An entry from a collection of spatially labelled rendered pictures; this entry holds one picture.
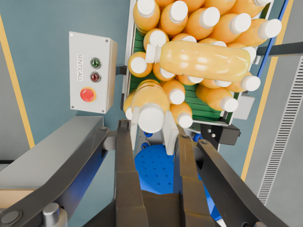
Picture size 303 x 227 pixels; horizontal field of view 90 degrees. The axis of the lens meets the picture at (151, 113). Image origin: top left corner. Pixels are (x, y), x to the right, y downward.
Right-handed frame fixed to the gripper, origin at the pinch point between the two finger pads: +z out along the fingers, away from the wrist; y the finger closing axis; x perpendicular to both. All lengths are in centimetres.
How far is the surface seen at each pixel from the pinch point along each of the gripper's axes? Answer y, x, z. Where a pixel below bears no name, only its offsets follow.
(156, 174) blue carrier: 5.5, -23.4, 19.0
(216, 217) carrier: 39, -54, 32
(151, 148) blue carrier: 4.3, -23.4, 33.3
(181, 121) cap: 10.0, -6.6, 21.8
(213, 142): 76, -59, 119
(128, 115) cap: -4.9, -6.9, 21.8
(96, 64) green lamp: -14.4, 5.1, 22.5
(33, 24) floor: -105, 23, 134
